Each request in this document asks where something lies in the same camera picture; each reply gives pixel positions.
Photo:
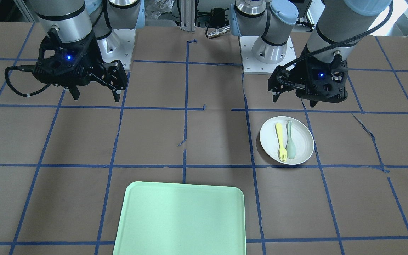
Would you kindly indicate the grey-green plastic spoon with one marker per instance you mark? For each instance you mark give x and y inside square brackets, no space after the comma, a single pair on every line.
[290,146]

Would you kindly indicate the yellow plastic fork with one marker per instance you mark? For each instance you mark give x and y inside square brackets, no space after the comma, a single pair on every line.
[282,152]

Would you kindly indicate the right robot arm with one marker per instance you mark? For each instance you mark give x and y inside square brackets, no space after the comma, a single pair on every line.
[75,19]

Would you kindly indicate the white round plate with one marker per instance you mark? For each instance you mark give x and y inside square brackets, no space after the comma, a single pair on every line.
[302,138]

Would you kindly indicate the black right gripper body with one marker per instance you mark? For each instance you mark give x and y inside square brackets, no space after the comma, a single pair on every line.
[91,59]

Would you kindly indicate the light green tray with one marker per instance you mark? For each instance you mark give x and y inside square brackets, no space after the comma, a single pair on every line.
[181,219]

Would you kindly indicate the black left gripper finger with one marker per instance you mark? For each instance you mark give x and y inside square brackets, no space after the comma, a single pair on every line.
[313,103]
[276,95]

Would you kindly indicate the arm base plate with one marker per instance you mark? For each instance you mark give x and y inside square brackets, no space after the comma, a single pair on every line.
[118,45]
[266,56]

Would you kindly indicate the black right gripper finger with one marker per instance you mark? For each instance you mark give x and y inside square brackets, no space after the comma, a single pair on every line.
[116,95]
[74,92]

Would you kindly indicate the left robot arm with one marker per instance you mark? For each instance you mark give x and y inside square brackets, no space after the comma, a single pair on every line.
[342,24]

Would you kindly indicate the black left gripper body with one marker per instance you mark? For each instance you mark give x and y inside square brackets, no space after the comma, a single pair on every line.
[300,67]

